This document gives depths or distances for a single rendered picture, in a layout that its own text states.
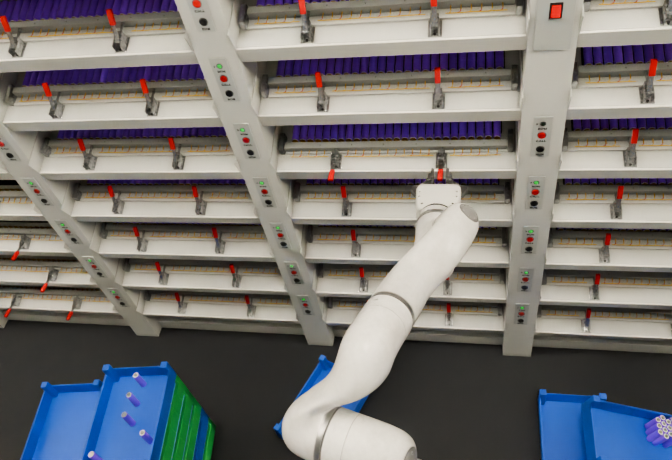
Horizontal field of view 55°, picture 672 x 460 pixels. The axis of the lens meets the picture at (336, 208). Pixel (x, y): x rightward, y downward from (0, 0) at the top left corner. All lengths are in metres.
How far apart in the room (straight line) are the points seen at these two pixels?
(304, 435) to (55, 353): 1.85
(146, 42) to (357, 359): 0.88
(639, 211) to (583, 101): 0.42
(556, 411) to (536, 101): 1.17
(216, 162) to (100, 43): 0.42
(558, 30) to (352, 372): 0.75
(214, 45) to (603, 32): 0.79
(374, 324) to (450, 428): 1.23
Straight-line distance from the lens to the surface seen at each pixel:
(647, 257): 1.95
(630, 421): 2.26
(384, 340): 1.04
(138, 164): 1.84
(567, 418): 2.28
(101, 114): 1.74
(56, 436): 2.33
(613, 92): 1.51
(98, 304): 2.62
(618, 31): 1.37
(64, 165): 1.96
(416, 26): 1.37
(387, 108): 1.48
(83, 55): 1.60
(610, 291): 2.09
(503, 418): 2.26
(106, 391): 2.08
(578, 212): 1.77
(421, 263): 1.19
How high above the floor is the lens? 2.09
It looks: 48 degrees down
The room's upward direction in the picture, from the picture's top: 14 degrees counter-clockwise
